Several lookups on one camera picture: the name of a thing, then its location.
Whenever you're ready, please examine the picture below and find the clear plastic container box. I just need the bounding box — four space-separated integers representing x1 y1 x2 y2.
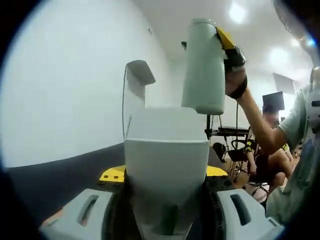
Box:
121 59 211 238

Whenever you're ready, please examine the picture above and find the black square monitor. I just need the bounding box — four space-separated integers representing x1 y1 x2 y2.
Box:
261 91 286 111

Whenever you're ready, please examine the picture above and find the black office chair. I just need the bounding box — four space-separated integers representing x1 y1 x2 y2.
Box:
228 139 251 177

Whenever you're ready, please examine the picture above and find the person's own torso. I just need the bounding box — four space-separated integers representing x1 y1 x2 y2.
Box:
264 82 320 227

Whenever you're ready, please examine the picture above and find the person's own head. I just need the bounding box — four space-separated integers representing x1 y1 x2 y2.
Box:
271 0 320 52

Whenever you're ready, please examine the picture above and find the white worn chest device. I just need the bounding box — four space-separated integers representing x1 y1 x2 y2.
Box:
305 89 320 134

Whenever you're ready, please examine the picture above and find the pale green cup body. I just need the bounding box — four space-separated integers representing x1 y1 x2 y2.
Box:
180 17 226 116

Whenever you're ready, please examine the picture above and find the round ceiling light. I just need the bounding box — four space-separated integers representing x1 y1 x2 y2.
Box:
229 3 248 25
268 47 288 63

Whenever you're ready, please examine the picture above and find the black wrist band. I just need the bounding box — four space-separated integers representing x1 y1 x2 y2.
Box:
227 76 249 100

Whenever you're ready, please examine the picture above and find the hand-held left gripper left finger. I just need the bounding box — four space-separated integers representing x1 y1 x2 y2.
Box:
38 164 129 240

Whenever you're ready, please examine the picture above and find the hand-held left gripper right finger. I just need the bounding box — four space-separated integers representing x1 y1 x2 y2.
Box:
203 164 286 240

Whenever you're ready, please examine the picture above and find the person's right hand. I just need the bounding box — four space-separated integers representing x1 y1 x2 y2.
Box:
223 66 249 98

